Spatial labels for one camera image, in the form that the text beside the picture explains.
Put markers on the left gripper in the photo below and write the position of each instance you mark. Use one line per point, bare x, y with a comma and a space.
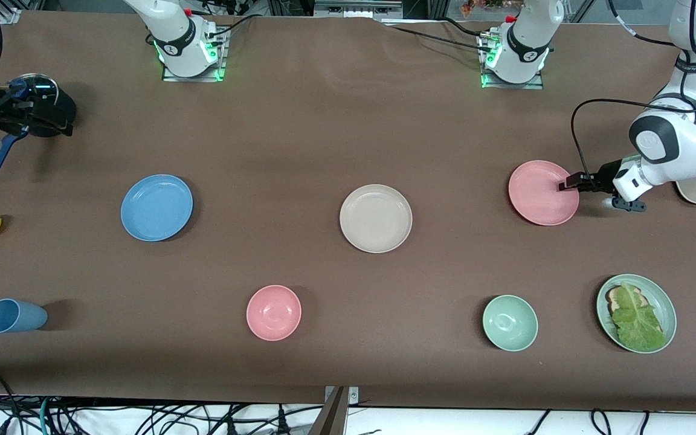
604, 174

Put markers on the pink plate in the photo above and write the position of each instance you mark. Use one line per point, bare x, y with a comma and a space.
538, 196

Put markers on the blue plate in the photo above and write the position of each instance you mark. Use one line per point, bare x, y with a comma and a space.
156, 208

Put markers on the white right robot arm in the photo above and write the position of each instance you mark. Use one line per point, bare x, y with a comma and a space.
179, 36

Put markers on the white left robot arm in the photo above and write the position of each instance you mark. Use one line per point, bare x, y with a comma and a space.
668, 142

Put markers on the glass lid blue knob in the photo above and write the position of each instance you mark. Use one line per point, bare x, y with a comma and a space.
44, 89

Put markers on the toasted bread slice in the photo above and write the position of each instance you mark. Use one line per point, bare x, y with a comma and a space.
614, 297

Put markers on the mint green plate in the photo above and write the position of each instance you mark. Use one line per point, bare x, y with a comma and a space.
657, 296

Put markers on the green lettuce leaf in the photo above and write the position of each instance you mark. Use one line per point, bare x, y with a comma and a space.
639, 326

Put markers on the mint green bowl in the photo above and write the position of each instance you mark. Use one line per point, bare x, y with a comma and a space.
510, 323

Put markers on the blue cup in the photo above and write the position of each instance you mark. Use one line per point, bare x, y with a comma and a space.
16, 316

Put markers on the colourful toy food pile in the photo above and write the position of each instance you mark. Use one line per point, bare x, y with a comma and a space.
475, 6

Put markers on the beige plate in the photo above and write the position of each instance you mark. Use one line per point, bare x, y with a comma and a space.
376, 219

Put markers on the brown table cloth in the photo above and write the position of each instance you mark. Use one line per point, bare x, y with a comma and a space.
324, 121

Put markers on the pink bowl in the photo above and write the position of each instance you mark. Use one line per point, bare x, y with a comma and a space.
273, 313

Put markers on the aluminium frame profile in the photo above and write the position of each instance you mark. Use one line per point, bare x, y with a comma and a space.
6, 13

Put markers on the grey metal frame bar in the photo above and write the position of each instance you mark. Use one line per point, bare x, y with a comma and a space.
357, 7

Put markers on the metal table bracket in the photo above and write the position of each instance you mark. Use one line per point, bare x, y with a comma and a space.
354, 396

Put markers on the dark slanted post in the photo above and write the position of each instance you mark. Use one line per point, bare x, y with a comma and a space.
331, 418

